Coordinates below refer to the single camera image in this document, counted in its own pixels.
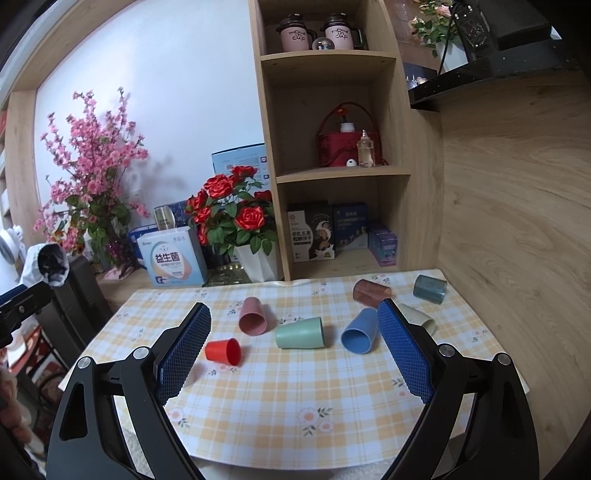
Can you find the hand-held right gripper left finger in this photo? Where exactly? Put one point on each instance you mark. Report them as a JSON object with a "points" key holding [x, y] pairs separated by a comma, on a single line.
{"points": [[184, 350]]}

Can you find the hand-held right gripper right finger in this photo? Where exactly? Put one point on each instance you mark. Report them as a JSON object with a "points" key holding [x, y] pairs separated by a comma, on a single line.
{"points": [[406, 350]]}

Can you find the cream cup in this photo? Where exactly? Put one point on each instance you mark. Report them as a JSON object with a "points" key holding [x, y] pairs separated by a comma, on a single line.
{"points": [[421, 319]]}

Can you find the small red cup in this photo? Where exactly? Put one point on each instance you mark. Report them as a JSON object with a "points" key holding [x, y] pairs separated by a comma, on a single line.
{"points": [[222, 350]]}

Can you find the blue cup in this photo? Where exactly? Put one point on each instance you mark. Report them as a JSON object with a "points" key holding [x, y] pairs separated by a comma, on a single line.
{"points": [[360, 331]]}

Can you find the grey-teal cup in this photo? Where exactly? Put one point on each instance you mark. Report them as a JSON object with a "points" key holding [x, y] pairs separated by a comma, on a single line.
{"points": [[429, 288]]}

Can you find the translucent brown cup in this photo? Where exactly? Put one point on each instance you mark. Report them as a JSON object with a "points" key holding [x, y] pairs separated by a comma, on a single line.
{"points": [[371, 291]]}

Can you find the pink cup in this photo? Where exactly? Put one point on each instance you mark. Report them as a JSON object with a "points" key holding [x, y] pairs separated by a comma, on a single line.
{"points": [[253, 316]]}

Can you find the light green cup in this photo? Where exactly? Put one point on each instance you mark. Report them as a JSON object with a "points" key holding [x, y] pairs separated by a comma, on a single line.
{"points": [[300, 333]]}

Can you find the white box with pastel circle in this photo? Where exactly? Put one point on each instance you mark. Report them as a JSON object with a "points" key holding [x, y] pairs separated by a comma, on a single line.
{"points": [[173, 258]]}

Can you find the yellow plaid floral tablecloth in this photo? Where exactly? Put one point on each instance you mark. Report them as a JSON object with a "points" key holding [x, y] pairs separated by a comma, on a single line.
{"points": [[286, 387]]}

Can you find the small purple box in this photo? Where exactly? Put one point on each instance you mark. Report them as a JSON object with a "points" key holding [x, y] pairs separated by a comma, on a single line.
{"points": [[384, 244]]}

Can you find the white faceted vase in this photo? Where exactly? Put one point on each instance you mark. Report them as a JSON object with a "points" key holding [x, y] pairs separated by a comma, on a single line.
{"points": [[258, 265]]}

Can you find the dark chair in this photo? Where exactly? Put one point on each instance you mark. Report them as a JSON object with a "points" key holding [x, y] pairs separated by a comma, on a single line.
{"points": [[78, 300]]}

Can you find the stainless steel tumbler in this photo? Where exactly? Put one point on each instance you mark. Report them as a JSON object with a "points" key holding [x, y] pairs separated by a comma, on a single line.
{"points": [[164, 218]]}

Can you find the blue night-scene box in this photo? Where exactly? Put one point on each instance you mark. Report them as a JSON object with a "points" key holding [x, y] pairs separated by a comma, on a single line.
{"points": [[351, 226]]}

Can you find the red rose bouquet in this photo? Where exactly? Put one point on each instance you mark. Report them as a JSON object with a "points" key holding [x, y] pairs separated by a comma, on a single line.
{"points": [[249, 217]]}

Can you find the dark box with moon print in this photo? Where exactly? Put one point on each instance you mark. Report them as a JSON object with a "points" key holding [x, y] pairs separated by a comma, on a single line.
{"points": [[323, 226]]}

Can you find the white black snack box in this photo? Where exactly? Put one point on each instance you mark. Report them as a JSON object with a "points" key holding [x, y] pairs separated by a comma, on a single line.
{"points": [[298, 240]]}

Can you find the white and black crumpled bag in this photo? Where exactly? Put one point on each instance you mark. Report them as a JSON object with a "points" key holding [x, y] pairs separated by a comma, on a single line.
{"points": [[48, 265]]}

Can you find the large white and blue box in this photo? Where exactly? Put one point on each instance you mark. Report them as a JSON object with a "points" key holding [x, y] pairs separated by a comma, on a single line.
{"points": [[235, 157]]}

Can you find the clear perfume bottle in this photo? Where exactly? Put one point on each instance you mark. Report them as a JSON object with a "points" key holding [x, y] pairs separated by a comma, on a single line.
{"points": [[366, 152]]}

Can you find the white fan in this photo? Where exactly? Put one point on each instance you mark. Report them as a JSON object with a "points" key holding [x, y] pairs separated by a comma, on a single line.
{"points": [[9, 244]]}

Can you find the pink blossom branch arrangement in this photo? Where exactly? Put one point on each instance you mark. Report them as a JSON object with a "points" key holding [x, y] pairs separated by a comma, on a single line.
{"points": [[92, 152]]}

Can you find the small white vase with flower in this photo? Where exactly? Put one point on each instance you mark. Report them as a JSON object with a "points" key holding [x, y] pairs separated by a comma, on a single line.
{"points": [[347, 126]]}

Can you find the wooden shelf unit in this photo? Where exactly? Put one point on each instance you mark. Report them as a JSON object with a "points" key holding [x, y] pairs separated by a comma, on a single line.
{"points": [[392, 115]]}

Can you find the small glass snow globe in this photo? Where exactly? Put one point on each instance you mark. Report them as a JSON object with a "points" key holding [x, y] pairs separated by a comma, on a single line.
{"points": [[324, 45]]}

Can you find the pink mug with dark lid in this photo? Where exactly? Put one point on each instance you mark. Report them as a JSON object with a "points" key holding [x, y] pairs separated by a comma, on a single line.
{"points": [[293, 36], [339, 33]]}

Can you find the pink flowers in white pot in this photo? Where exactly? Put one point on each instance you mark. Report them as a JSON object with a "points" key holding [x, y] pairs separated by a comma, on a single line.
{"points": [[434, 23]]}

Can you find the black device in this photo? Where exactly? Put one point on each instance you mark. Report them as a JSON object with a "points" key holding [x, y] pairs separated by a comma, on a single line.
{"points": [[498, 23]]}

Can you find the black bracket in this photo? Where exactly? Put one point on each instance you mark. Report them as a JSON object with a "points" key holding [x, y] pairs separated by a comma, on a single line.
{"points": [[23, 304]]}

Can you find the black wall shelf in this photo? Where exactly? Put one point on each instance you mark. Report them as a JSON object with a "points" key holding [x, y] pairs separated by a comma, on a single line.
{"points": [[485, 69]]}

